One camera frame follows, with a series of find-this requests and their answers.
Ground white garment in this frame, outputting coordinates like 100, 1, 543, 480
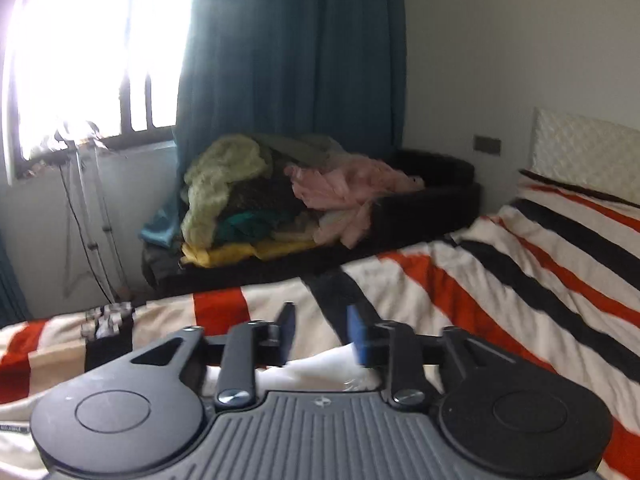
0, 345, 387, 480

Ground striped blanket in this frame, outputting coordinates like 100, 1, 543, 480
0, 170, 640, 480

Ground teal cloth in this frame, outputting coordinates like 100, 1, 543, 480
215, 210, 292, 247

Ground green knit blanket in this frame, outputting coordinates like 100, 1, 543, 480
181, 135, 274, 249

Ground blue curtain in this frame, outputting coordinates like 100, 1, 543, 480
172, 0, 407, 241
0, 232, 29, 329

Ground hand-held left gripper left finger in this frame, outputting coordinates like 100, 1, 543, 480
130, 302, 297, 408

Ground light blue cloth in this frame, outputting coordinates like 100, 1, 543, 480
139, 195, 184, 249

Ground pink clothes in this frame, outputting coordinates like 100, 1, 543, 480
285, 155, 427, 249

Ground black sofa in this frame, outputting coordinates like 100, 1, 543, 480
142, 147, 484, 299

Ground yellow cloth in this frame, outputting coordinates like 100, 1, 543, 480
181, 237, 322, 269

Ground window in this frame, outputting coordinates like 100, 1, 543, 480
0, 0, 194, 182

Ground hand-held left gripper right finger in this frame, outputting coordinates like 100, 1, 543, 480
347, 305, 506, 407

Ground white quilted headboard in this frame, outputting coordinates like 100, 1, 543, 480
530, 106, 640, 192

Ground garment steamer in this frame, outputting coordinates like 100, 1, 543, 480
50, 120, 134, 306

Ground grey wall switch plate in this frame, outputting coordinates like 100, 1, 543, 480
472, 135, 503, 155

